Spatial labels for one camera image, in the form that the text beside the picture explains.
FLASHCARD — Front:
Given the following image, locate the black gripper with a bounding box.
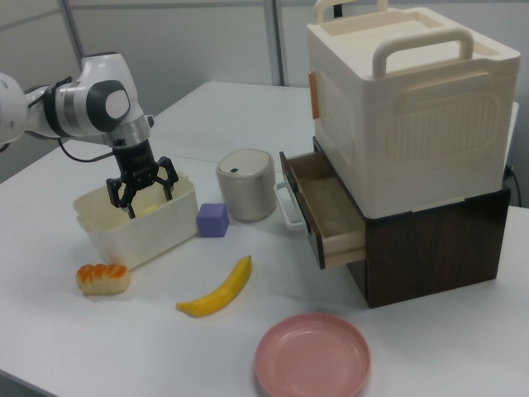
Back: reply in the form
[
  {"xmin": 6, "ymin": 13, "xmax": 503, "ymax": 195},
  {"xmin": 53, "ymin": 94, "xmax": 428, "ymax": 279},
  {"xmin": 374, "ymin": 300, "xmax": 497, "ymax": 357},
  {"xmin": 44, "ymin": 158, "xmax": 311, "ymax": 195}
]
[{"xmin": 105, "ymin": 138, "xmax": 180, "ymax": 219}]

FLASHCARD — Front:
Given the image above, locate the white plastic box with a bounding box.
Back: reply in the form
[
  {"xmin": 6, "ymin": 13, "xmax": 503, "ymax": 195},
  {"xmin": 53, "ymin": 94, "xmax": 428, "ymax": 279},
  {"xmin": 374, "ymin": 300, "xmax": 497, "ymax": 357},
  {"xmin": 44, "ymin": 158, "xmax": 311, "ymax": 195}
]
[{"xmin": 73, "ymin": 171, "xmax": 199, "ymax": 272}]

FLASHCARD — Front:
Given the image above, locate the cream plastic storage box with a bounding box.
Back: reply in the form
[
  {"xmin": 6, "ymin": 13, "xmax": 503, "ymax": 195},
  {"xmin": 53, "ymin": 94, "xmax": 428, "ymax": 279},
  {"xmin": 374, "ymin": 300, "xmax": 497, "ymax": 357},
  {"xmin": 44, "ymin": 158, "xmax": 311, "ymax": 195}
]
[{"xmin": 306, "ymin": 0, "xmax": 522, "ymax": 218}]

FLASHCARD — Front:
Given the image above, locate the purple cube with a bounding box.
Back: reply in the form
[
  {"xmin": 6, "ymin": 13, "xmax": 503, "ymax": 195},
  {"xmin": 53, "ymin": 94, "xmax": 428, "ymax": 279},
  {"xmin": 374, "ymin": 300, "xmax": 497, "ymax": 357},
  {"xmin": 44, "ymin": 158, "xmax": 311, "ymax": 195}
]
[{"xmin": 196, "ymin": 202, "xmax": 231, "ymax": 239}]

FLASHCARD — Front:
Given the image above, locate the small beige trash can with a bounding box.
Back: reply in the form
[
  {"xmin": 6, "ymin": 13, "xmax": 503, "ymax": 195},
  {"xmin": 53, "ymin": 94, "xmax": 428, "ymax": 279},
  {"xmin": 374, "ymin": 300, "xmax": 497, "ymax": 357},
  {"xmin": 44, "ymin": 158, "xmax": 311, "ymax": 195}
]
[{"xmin": 215, "ymin": 148, "xmax": 277, "ymax": 223}]

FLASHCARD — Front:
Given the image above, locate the orange roe sushi toy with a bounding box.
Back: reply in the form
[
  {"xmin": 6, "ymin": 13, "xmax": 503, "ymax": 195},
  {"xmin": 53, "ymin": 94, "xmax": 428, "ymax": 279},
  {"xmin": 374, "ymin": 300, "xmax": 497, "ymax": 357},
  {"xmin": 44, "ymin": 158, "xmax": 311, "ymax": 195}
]
[{"xmin": 75, "ymin": 263, "xmax": 131, "ymax": 296}]

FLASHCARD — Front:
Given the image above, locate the yellow toy banana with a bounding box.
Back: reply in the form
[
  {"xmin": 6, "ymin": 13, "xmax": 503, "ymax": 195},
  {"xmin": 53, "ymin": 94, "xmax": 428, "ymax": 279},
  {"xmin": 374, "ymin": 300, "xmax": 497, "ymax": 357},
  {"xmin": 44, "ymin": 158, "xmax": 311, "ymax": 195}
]
[{"xmin": 175, "ymin": 255, "xmax": 254, "ymax": 318}]

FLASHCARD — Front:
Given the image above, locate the pink plastic plate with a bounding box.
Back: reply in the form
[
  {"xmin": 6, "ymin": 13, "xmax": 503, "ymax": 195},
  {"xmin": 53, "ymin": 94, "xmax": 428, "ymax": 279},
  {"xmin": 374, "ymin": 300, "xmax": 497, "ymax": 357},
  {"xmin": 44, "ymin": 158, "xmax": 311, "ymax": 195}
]
[{"xmin": 254, "ymin": 313, "xmax": 372, "ymax": 397}]

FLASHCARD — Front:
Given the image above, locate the brown wooden cabinet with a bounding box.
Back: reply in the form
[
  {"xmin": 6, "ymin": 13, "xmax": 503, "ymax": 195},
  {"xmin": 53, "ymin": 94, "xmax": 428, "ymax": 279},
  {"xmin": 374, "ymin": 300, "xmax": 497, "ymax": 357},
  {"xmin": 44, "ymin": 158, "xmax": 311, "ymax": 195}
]
[{"xmin": 312, "ymin": 136, "xmax": 512, "ymax": 309}]

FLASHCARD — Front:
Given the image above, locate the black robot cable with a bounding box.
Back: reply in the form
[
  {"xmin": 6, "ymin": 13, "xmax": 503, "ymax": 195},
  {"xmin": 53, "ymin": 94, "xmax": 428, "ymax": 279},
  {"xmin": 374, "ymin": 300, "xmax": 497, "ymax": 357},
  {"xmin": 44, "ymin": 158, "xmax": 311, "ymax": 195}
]
[{"xmin": 56, "ymin": 135, "xmax": 117, "ymax": 164}]

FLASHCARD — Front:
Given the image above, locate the brown wooden drawer white handle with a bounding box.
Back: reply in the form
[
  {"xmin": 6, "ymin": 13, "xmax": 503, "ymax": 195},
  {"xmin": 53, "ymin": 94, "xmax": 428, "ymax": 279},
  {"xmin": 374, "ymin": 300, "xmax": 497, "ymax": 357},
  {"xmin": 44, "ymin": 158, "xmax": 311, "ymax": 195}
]
[{"xmin": 274, "ymin": 151, "xmax": 367, "ymax": 270}]

